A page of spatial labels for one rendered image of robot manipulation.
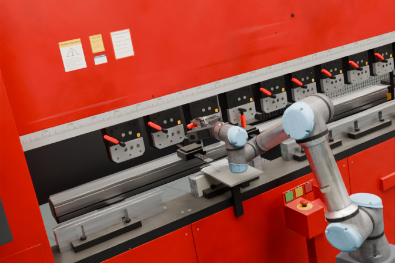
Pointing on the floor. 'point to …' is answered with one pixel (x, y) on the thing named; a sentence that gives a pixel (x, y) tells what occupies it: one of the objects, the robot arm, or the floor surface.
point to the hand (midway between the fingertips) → (193, 124)
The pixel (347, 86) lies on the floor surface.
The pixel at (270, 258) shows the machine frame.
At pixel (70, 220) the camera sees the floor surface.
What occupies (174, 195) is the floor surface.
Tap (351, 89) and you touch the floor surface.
